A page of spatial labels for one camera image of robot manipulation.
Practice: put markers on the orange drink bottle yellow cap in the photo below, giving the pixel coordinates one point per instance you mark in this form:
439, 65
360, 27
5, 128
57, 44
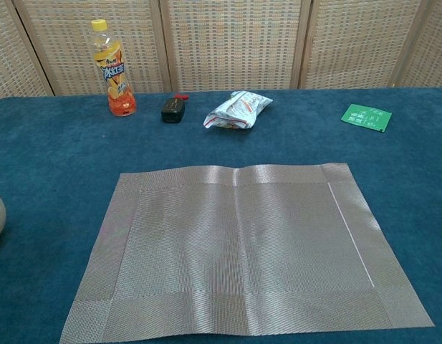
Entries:
116, 79

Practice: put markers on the small black bottle red cap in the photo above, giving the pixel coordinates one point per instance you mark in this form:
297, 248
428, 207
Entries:
172, 111

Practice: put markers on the grey woven placemat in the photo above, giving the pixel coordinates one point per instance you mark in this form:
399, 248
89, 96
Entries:
224, 251

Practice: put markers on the white snack bag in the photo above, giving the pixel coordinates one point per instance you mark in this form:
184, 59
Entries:
236, 109

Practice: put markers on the blue carpet table cover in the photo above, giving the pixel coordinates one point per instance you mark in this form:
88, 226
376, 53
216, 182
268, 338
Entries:
63, 161

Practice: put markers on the green tea sachet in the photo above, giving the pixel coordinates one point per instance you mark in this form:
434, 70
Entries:
365, 116

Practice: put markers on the woven bamboo folding screen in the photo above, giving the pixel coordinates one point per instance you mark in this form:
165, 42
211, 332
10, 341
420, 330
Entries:
235, 43

